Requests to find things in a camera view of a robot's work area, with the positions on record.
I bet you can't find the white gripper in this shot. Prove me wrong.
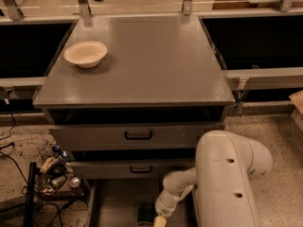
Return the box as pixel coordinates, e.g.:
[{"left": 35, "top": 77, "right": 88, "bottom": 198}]
[{"left": 153, "top": 195, "right": 179, "bottom": 227}]

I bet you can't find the green yellow sponge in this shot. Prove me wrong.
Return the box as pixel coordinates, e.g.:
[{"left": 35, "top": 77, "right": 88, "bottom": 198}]
[{"left": 137, "top": 205, "right": 156, "bottom": 225}]

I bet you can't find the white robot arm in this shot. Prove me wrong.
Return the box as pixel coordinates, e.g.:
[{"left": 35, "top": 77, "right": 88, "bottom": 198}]
[{"left": 152, "top": 131, "right": 273, "bottom": 227}]

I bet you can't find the grey open bottom drawer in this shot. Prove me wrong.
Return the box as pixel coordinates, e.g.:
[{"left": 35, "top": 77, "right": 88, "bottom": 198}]
[{"left": 85, "top": 176, "right": 197, "bottom": 227}]

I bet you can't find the grey middle drawer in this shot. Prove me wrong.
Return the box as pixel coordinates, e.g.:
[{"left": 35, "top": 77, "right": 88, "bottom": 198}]
[{"left": 70, "top": 159, "right": 194, "bottom": 180}]

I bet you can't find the grey top drawer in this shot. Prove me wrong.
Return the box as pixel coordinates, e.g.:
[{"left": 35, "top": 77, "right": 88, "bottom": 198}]
[{"left": 49, "top": 122, "right": 224, "bottom": 151}]

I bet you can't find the grey cabinet with counter top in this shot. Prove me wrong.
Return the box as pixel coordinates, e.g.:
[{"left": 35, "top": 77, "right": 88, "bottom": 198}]
[{"left": 32, "top": 14, "right": 236, "bottom": 182}]

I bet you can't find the white paper bowl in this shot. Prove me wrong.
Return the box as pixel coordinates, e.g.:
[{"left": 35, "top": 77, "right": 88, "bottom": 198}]
[{"left": 64, "top": 41, "right": 108, "bottom": 68}]

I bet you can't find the black middle drawer handle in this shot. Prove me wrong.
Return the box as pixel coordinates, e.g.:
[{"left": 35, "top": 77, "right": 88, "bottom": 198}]
[{"left": 130, "top": 166, "right": 153, "bottom": 174}]

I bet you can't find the black drawer handle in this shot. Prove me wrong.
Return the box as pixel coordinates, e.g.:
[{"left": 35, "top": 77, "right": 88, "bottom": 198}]
[
  {"left": 130, "top": 166, "right": 153, "bottom": 174},
  {"left": 124, "top": 131, "right": 153, "bottom": 141}
]

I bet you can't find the black top drawer handle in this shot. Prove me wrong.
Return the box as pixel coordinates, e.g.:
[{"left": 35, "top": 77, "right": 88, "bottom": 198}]
[{"left": 124, "top": 131, "right": 153, "bottom": 141}]

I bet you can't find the wire basket with clutter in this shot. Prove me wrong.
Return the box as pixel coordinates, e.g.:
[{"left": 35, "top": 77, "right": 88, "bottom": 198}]
[{"left": 37, "top": 139, "right": 85, "bottom": 200}]

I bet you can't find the black stand post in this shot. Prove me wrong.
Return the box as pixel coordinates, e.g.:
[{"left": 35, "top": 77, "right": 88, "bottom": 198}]
[{"left": 23, "top": 162, "right": 36, "bottom": 227}]

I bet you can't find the black floor cable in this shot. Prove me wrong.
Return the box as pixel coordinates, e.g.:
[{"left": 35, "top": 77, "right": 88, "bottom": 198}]
[{"left": 0, "top": 111, "right": 89, "bottom": 227}]

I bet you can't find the metal frame rail right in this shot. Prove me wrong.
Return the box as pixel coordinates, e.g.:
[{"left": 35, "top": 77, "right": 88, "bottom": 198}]
[{"left": 223, "top": 67, "right": 303, "bottom": 91}]

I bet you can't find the metal frame rail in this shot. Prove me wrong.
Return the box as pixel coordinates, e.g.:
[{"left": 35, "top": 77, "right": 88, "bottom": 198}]
[
  {"left": 0, "top": 77, "right": 46, "bottom": 87},
  {"left": 223, "top": 67, "right": 303, "bottom": 91}
]

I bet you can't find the metal frame rail left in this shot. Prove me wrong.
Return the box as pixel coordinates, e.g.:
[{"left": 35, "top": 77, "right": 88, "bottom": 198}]
[{"left": 0, "top": 77, "right": 46, "bottom": 87}]

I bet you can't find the metal upright post far left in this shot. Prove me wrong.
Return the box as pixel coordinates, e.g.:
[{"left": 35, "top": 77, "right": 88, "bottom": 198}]
[{"left": 3, "top": 0, "right": 24, "bottom": 21}]

